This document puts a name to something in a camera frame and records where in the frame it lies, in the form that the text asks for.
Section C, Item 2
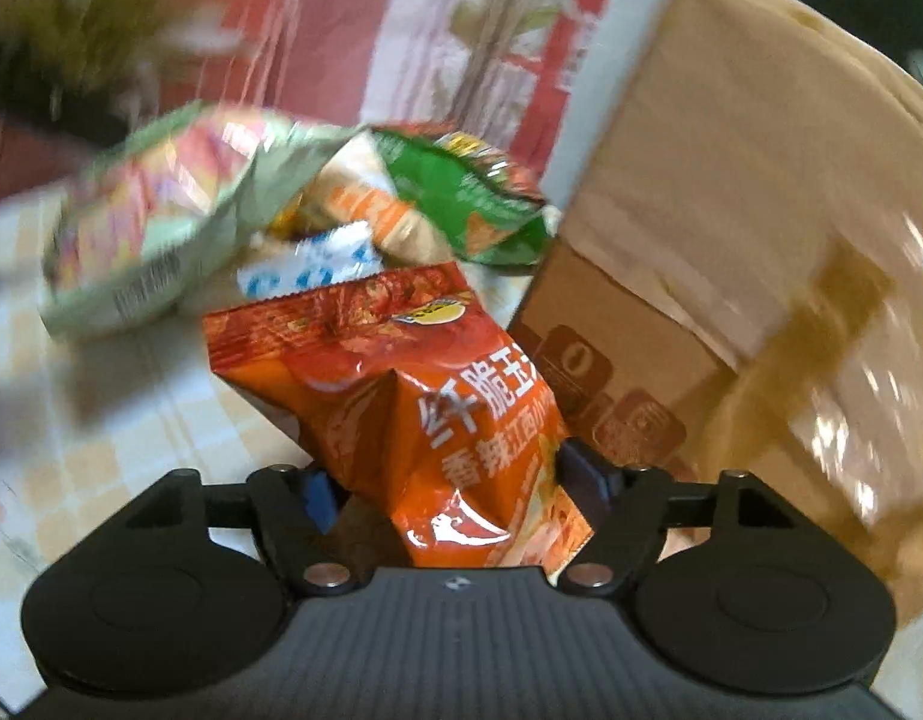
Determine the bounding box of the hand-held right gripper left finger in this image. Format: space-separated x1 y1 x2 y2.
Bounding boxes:
120 465 365 593

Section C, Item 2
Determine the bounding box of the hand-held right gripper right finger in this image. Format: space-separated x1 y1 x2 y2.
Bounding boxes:
555 439 796 593

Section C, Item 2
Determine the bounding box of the pale green snack bag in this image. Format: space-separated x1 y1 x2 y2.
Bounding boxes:
41 101 357 338

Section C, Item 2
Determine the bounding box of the green snack packet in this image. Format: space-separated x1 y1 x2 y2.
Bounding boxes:
371 124 552 267

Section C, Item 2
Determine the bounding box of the brown cardboard box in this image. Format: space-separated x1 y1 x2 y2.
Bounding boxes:
506 0 923 720

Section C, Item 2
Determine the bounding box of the blue and white small packet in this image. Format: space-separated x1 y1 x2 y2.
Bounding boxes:
236 221 380 301

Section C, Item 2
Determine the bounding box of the orange and white snack packet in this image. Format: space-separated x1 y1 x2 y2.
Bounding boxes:
303 131 462 267

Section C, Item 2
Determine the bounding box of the red floral printed cloth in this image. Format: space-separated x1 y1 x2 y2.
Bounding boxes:
0 0 687 211

